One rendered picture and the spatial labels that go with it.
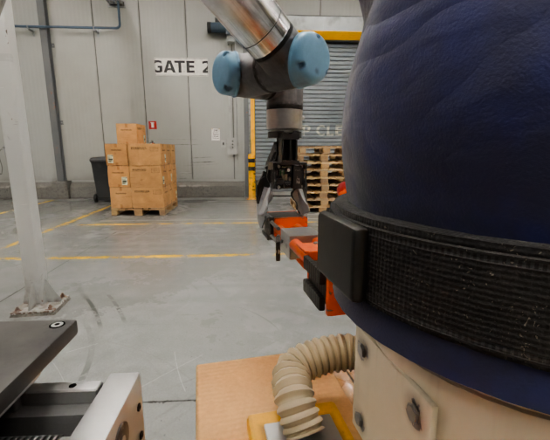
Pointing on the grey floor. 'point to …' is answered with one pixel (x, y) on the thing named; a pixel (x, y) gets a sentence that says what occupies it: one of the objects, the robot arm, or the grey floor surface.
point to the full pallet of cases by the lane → (140, 173)
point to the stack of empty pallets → (320, 197)
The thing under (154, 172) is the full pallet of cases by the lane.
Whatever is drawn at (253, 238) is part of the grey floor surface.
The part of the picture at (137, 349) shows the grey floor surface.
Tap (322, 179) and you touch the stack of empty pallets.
